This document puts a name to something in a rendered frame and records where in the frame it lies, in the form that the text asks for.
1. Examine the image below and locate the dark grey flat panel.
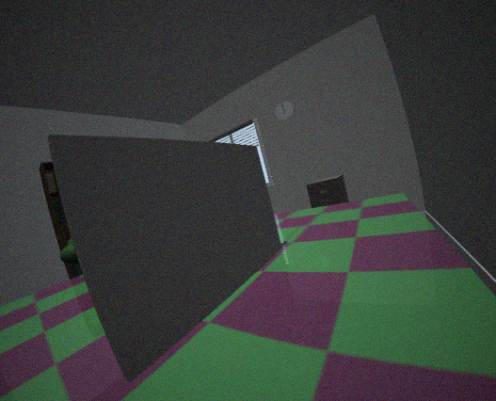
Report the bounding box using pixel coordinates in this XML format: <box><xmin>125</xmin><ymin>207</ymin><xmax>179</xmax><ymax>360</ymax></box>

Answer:
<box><xmin>48</xmin><ymin>134</ymin><xmax>282</xmax><ymax>382</ymax></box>

